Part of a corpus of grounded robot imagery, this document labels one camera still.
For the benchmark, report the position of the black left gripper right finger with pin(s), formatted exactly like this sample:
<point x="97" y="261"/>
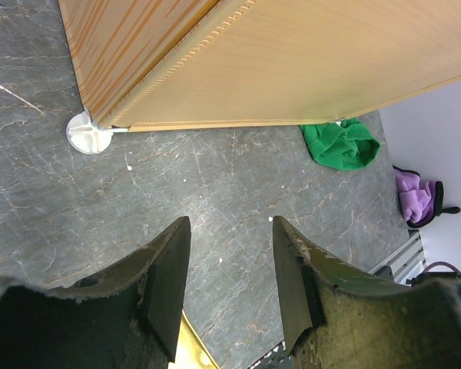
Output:
<point x="337" y="316"/>

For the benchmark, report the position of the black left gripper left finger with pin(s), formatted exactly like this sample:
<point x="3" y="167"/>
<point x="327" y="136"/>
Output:
<point x="125" y="316"/>

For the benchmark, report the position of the gold rectangular meat tin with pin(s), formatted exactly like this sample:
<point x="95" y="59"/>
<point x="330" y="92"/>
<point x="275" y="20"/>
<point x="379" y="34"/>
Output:
<point x="191" y="352"/>

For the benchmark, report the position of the wooden cube cabinet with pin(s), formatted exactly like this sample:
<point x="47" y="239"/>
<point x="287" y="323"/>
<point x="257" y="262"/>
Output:
<point x="178" y="65"/>

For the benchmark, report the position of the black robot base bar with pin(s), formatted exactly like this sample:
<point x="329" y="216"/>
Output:
<point x="275" y="358"/>

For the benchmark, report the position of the purple cloth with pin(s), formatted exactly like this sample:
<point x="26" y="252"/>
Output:
<point x="420" y="201"/>

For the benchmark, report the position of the green cloth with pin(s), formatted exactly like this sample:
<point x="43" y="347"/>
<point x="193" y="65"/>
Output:
<point x="345" y="145"/>

